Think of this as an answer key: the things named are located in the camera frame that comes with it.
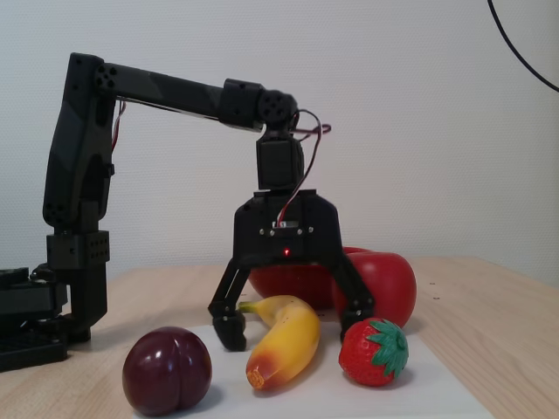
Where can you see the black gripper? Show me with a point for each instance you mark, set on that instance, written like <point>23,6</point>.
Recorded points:
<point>286,244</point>

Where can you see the yellow toy banana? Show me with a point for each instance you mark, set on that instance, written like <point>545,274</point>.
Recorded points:
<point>288,336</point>

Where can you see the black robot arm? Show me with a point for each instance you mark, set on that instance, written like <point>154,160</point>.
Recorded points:
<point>174,89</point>

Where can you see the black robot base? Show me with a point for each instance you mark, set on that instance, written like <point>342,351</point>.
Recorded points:
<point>30,301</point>

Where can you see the red speckled bowl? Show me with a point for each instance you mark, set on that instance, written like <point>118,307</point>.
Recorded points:
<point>297,283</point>

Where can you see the red toy strawberry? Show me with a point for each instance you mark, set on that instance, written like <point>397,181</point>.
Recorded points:
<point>358,353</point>

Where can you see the white paper sheet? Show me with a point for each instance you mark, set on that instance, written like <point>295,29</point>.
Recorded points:
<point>327,397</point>

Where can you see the red toy apple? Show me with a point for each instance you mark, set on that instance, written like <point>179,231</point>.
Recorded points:
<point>388,283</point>

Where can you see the dark purple toy plum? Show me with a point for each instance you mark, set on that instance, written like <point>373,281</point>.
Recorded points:
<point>166,371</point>

